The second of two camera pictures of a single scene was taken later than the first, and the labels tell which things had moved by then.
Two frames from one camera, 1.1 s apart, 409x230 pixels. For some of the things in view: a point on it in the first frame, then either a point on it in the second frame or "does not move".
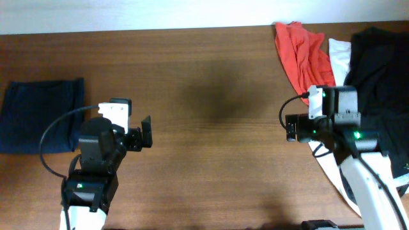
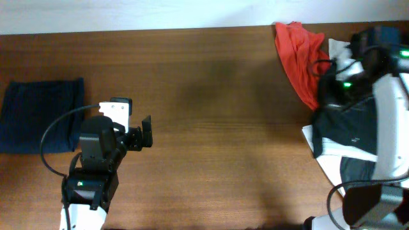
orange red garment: x=305 y=62 does not move
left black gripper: x=136 y=145 does not move
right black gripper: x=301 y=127 → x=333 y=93
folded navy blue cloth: x=30 y=107 does not move
